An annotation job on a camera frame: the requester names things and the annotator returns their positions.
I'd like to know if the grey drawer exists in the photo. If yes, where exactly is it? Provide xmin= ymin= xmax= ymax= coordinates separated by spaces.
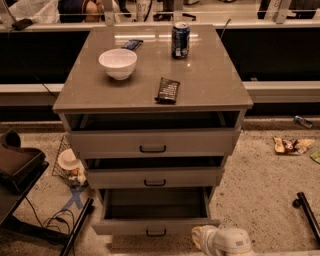
xmin=86 ymin=167 xmax=224 ymax=189
xmin=92 ymin=187 xmax=220 ymax=237
xmin=66 ymin=129 xmax=240 ymax=159

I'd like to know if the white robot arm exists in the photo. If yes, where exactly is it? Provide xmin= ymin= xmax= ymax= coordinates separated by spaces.
xmin=191 ymin=225 xmax=256 ymax=256

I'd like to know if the grey drawer cabinet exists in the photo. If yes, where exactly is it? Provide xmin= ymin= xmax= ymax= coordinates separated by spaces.
xmin=52 ymin=24 xmax=254 ymax=214

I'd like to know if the black caster leg right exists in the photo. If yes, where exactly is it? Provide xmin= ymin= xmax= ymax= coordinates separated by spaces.
xmin=292 ymin=192 xmax=320 ymax=245

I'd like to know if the black stand leg left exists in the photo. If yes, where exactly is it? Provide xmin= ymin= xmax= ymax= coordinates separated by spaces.
xmin=59 ymin=198 xmax=94 ymax=256

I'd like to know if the crumpled snack bag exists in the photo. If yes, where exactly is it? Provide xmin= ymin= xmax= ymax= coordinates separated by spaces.
xmin=273 ymin=137 xmax=314 ymax=155

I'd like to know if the green packet on floor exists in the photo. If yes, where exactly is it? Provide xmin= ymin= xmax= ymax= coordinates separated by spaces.
xmin=310 ymin=150 xmax=320 ymax=164

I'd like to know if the black snack bar packet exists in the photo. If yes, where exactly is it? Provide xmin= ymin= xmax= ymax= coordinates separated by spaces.
xmin=155 ymin=77 xmax=180 ymax=104

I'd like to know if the blue can on floor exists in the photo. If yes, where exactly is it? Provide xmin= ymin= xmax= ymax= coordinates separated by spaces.
xmin=294 ymin=115 xmax=313 ymax=129

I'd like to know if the white ceramic bowl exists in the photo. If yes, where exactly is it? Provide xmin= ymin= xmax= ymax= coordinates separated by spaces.
xmin=98 ymin=48 xmax=137 ymax=80

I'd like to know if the black tray on stand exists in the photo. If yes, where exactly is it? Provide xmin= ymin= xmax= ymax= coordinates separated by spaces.
xmin=0 ymin=130 xmax=49 ymax=225

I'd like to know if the blue soda can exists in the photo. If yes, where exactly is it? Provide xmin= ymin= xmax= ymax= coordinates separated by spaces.
xmin=171 ymin=22 xmax=190 ymax=59

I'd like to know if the blue snack wrapper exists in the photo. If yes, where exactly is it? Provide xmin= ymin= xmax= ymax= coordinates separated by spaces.
xmin=122 ymin=39 xmax=143 ymax=51

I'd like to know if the seated person behind glass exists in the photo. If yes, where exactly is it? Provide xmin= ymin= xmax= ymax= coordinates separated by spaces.
xmin=58 ymin=0 xmax=104 ymax=23

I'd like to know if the black device on ledge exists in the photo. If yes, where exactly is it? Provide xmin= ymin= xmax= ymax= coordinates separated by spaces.
xmin=12 ymin=18 xmax=33 ymax=31

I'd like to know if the black cable on floor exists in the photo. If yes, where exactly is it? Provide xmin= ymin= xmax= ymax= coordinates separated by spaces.
xmin=19 ymin=193 xmax=76 ymax=244

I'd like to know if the wire basket with items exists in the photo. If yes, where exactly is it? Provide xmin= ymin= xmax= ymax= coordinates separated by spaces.
xmin=52 ymin=136 xmax=86 ymax=187

